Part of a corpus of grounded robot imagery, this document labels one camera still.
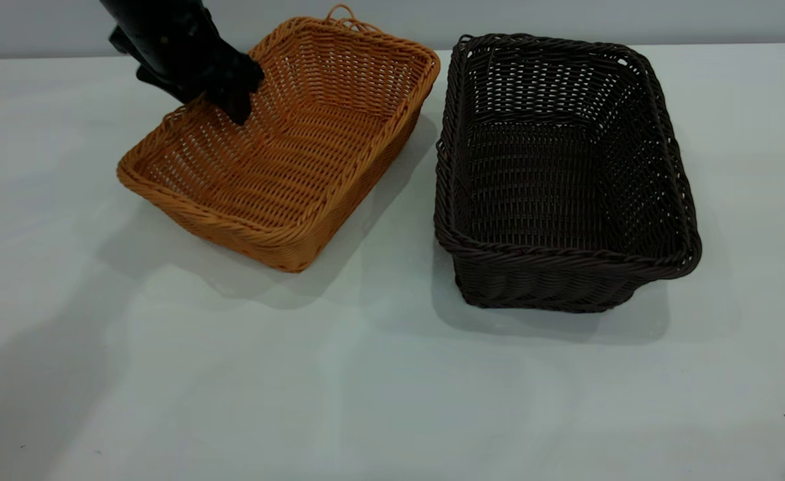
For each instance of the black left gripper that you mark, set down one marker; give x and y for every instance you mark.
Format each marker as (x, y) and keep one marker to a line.
(222, 70)

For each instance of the light brown wicker basket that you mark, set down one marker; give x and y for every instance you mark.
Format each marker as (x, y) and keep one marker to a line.
(298, 194)

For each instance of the dark brown wicker basket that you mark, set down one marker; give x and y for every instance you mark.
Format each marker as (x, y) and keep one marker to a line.
(539, 194)

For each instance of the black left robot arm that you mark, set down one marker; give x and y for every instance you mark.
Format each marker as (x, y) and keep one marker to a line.
(155, 27)

